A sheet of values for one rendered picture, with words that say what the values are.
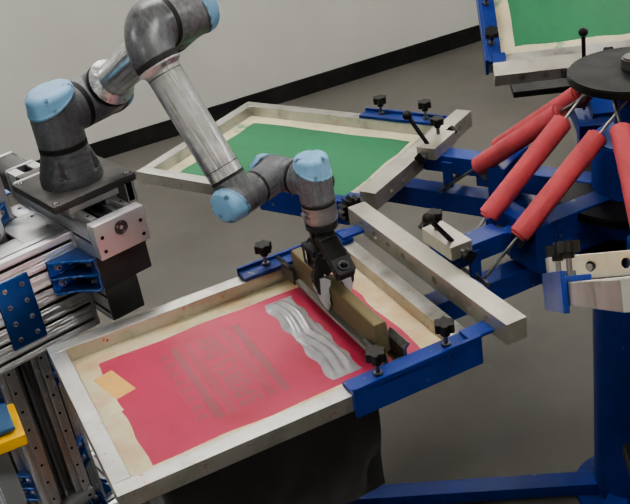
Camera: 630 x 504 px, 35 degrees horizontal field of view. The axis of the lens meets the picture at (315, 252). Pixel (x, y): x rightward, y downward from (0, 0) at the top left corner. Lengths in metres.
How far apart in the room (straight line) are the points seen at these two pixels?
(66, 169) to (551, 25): 1.60
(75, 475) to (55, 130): 1.01
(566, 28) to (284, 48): 3.25
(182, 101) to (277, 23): 4.18
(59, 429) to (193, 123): 1.08
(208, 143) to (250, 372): 0.50
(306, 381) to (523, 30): 1.55
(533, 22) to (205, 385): 1.68
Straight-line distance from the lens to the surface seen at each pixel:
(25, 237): 2.47
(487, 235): 2.35
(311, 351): 2.16
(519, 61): 3.05
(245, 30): 6.12
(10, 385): 2.65
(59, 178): 2.42
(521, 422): 3.42
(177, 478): 1.90
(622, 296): 1.19
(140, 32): 2.05
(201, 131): 2.03
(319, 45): 6.35
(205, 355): 2.23
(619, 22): 3.26
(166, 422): 2.07
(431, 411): 3.49
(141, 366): 2.25
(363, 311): 2.08
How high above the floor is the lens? 2.19
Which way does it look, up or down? 29 degrees down
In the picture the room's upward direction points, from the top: 9 degrees counter-clockwise
